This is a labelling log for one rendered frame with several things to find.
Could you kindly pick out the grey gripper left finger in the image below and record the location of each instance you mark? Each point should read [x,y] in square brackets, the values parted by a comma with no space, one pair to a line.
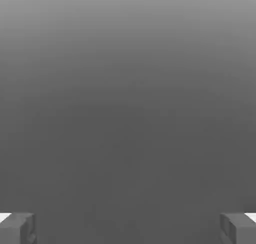
[14,230]

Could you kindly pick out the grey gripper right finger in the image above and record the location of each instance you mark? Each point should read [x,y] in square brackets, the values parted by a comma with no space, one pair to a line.
[242,230]

